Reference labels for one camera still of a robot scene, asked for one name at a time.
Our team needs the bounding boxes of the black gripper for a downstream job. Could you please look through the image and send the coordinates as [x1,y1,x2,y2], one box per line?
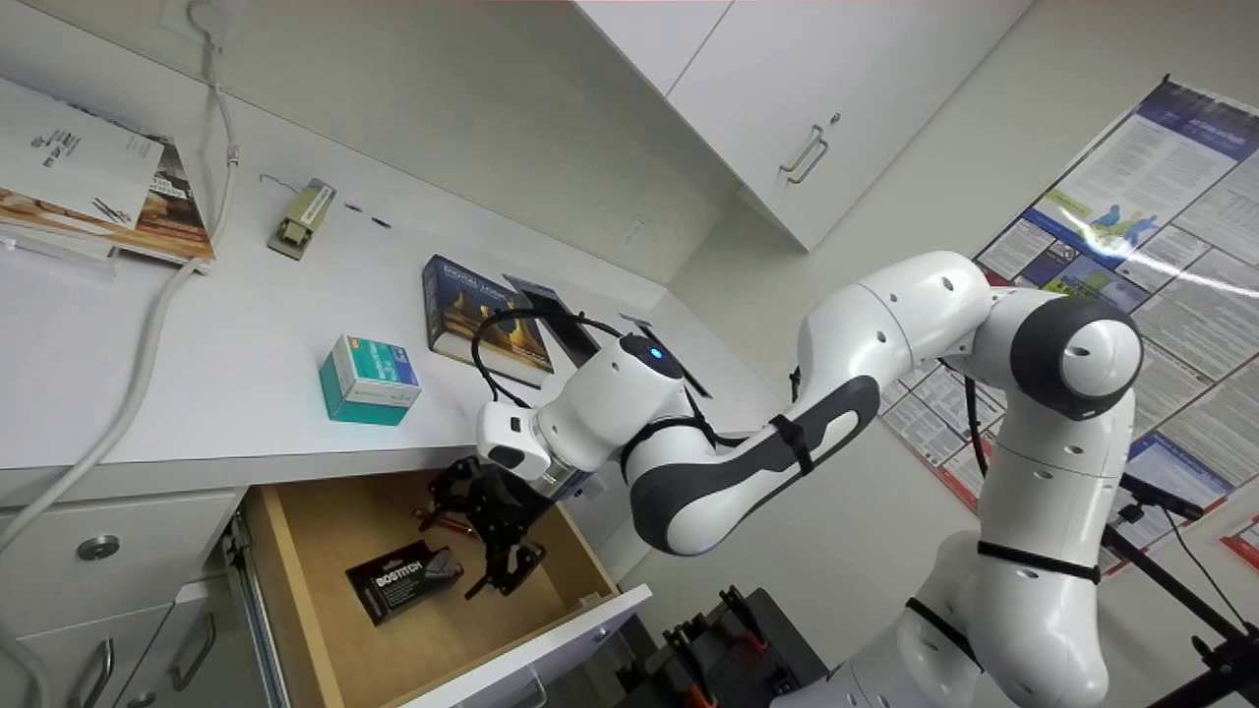
[427,457,550,601]

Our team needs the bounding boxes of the black Bostitch staples box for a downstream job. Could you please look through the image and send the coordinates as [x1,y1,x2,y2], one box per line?
[343,538,470,630]

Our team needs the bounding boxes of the open wooden drawer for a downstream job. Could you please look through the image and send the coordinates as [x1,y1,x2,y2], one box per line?
[234,466,659,708]

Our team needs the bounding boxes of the teal staples box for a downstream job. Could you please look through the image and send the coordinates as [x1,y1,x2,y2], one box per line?
[316,332,427,429]

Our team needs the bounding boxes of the white closed drawer front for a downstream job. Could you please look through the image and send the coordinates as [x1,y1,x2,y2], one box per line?
[0,487,247,646]
[0,591,269,708]

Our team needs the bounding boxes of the round metal drawer lock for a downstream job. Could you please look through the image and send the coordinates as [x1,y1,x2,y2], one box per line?
[72,533,126,567]

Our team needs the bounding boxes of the chess cover hardback book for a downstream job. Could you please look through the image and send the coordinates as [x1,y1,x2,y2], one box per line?
[423,251,562,394]

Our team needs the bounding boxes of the black red bar clamp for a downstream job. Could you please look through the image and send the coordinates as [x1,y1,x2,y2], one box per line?
[652,606,739,708]

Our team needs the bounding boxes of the white upper cabinet door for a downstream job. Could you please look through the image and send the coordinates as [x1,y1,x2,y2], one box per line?
[570,0,739,99]

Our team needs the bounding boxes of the white upper cabinet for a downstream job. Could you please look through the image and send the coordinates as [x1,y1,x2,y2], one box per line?
[667,0,1039,251]

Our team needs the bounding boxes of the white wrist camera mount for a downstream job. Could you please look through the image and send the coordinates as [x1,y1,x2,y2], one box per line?
[478,398,559,484]

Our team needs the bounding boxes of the silver drawer handle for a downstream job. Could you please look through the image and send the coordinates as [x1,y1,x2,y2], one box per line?
[164,609,221,692]
[63,636,118,708]

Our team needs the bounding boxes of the thick white cable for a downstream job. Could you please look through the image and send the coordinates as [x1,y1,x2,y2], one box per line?
[0,258,204,557]

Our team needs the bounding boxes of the silver upper cabinet handle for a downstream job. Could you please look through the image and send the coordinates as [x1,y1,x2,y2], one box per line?
[774,123,840,188]

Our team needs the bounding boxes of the printed wall poster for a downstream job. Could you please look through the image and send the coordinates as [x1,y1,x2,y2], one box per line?
[879,75,1259,574]

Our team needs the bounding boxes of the black camera tripod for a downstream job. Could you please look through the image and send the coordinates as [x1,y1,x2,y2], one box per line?
[1098,470,1259,708]

